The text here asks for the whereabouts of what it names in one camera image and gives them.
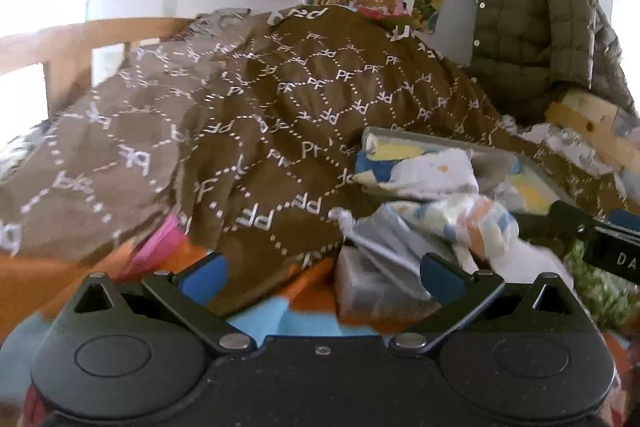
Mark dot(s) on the pastel patch sock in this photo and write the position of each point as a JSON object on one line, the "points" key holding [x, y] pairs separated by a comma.
{"points": [[475, 222]]}

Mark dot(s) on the wooden bed frame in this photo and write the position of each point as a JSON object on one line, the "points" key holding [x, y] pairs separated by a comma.
{"points": [[65, 44]]}

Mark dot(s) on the olive quilted puffer jacket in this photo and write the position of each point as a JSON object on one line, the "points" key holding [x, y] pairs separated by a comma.
{"points": [[530, 17]]}

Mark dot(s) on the white wall outlet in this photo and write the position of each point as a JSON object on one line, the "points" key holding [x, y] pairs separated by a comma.
{"points": [[172, 5]]}

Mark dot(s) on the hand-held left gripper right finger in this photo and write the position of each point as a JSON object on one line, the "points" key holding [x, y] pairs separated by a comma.
{"points": [[442, 278]]}

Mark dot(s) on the white printed sock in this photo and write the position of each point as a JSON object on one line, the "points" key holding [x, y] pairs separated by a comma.
{"points": [[435, 172]]}

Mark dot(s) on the colourful patchwork bed sheet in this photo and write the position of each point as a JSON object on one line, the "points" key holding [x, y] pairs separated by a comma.
{"points": [[50, 287]]}

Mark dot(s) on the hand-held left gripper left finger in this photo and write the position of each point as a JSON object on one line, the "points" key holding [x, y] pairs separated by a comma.
{"points": [[205, 279]]}

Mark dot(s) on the grey cartoon print tray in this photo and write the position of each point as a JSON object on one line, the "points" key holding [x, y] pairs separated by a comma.
{"points": [[395, 152]]}

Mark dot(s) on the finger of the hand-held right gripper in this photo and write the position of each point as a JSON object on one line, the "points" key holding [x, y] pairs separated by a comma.
{"points": [[555, 218]]}

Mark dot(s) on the grey swirl patterned pillow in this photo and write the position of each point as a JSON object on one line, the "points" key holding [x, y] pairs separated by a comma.
{"points": [[220, 22]]}

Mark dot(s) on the green floral cloth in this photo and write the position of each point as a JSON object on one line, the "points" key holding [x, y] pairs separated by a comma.
{"points": [[605, 297]]}

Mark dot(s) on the brown patterned duvet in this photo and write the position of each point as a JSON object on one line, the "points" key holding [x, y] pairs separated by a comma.
{"points": [[280, 107]]}

